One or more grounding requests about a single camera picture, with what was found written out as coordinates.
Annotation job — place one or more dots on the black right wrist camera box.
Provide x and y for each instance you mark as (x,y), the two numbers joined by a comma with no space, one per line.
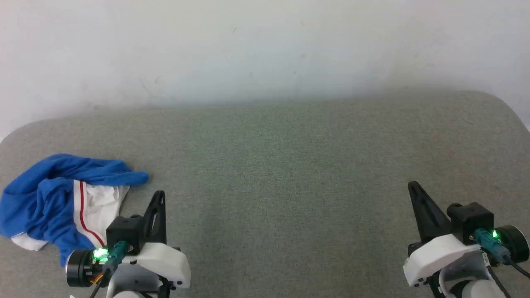
(470,219)

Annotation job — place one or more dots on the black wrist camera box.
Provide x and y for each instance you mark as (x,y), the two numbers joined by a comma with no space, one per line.
(124,231)
(470,219)

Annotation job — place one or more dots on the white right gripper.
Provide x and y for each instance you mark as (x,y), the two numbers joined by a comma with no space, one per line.
(439,254)

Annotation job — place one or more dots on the blue shirt with striped collar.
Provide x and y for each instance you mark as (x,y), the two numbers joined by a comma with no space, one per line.
(45,198)

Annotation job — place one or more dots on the grey fabric sofa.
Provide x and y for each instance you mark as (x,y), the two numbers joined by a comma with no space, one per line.
(290,186)

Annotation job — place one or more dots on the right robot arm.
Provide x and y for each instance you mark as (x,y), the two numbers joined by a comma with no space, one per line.
(513,244)

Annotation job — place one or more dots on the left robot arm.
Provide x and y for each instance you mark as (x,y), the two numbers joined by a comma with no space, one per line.
(78,267)

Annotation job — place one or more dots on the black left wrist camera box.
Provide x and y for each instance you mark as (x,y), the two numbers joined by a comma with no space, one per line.
(124,231)

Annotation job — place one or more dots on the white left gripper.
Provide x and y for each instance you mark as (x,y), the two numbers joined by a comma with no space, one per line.
(165,260)

